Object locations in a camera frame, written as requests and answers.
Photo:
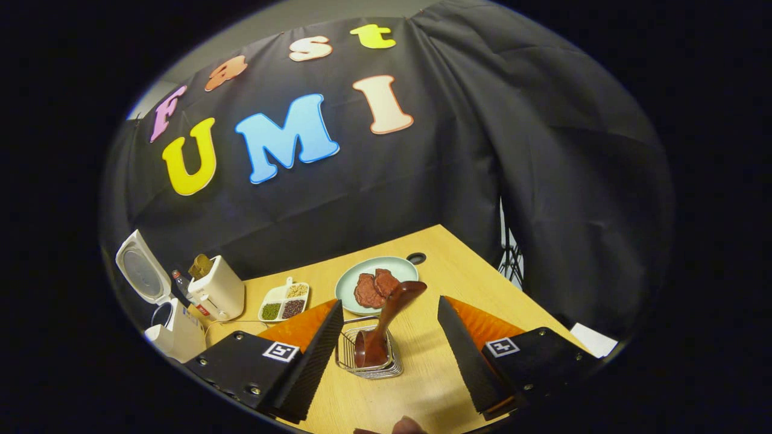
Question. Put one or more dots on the white toaster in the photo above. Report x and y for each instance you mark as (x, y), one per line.
(220, 295)

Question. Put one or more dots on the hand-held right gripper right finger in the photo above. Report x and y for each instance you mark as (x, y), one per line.
(467, 355)

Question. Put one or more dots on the black tripod stand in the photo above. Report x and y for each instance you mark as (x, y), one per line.
(509, 259)

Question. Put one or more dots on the brown wooden spoon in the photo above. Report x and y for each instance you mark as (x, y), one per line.
(392, 310)

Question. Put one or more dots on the pale green plate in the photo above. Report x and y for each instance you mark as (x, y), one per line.
(362, 268)

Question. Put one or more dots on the white divided grain dish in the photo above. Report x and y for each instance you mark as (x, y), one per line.
(283, 301)

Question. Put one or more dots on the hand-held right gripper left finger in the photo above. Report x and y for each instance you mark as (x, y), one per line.
(313, 361)

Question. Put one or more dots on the brown bread slice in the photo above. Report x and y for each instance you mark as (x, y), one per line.
(196, 270)
(206, 263)

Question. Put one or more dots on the white paper sheet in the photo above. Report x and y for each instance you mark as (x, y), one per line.
(594, 340)

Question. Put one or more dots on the red label water bottle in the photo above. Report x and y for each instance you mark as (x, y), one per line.
(181, 283)

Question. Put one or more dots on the white rice cooker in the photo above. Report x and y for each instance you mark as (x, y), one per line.
(181, 337)

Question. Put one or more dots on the black backdrop cloth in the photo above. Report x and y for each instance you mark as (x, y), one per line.
(422, 181)

